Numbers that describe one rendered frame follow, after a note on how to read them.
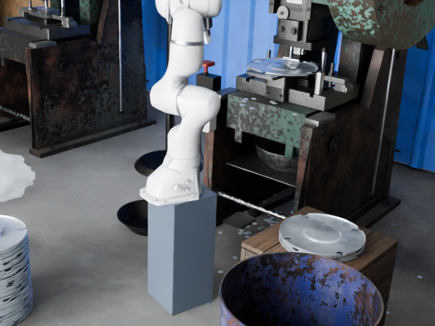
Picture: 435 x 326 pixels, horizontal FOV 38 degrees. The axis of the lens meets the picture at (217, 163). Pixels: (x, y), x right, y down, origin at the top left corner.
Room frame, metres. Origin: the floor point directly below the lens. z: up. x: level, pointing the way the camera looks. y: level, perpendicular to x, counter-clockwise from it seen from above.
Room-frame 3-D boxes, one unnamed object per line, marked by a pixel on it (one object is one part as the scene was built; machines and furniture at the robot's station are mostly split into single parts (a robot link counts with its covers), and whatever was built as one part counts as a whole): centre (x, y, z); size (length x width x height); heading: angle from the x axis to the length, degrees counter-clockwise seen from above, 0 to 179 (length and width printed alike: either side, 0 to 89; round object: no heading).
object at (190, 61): (2.08, 0.15, 0.85); 0.18 x 0.11 x 0.25; 62
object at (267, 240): (1.91, -0.37, 0.18); 0.40 x 0.38 x 0.35; 140
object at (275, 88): (2.57, -0.22, 0.72); 0.25 x 0.14 x 0.14; 142
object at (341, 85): (2.60, -0.47, 0.76); 0.17 x 0.06 x 0.10; 52
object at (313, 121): (2.66, -0.63, 0.45); 0.92 x 0.12 x 0.90; 142
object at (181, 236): (2.06, 0.12, 0.23); 0.18 x 0.18 x 0.45; 37
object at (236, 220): (2.60, -0.25, 0.14); 0.59 x 0.10 x 0.05; 142
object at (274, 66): (2.61, -0.25, 0.78); 0.29 x 0.29 x 0.01
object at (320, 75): (2.50, -0.39, 0.75); 0.03 x 0.03 x 0.10; 52
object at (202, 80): (2.72, 0.06, 0.62); 0.10 x 0.06 x 0.20; 52
